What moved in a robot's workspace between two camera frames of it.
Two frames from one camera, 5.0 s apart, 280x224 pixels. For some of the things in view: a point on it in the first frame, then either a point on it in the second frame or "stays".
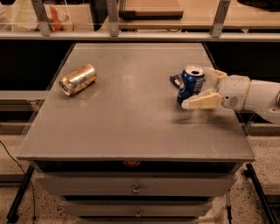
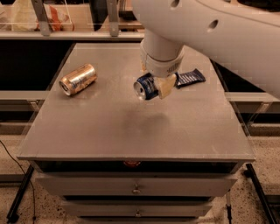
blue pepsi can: [192, 82] to [146, 87]
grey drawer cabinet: [114, 143] stays
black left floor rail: [13, 216] stays
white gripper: [233, 91] to [161, 69]
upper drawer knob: [136, 191] stays
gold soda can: [80, 79] stays
